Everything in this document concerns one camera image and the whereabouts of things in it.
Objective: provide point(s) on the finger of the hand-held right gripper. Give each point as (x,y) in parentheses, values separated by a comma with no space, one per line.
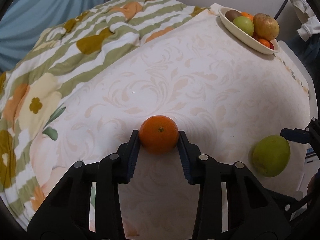
(295,133)
(291,206)

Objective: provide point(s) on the cream oval bowl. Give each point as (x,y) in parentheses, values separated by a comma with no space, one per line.
(240,35)

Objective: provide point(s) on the light blue curtain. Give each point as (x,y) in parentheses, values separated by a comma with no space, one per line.
(50,10)

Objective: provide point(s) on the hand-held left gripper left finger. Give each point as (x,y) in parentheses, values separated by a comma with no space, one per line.
(133,152)

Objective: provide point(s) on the tiny orange kumquat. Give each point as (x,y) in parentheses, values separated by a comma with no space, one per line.
(246,15)

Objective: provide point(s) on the large orange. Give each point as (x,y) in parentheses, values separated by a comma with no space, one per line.
(158,134)

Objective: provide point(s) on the green striped floral blanket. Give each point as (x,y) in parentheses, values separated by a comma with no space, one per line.
(75,62)

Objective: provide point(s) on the small red cherry tomato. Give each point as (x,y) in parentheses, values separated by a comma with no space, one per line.
(272,45)

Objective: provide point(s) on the mandarin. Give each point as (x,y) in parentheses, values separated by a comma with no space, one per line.
(263,42)

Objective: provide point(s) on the white garment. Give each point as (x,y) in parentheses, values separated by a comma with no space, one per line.
(308,25)

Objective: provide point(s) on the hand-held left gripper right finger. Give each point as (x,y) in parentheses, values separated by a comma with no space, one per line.
(185,155)

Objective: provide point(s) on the blue denim cloth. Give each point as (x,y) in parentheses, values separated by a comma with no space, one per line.
(305,50)

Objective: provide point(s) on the brown kiwi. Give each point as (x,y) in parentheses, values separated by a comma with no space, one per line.
(231,14)

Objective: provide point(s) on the small green apple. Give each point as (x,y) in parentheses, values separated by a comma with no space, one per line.
(243,25)

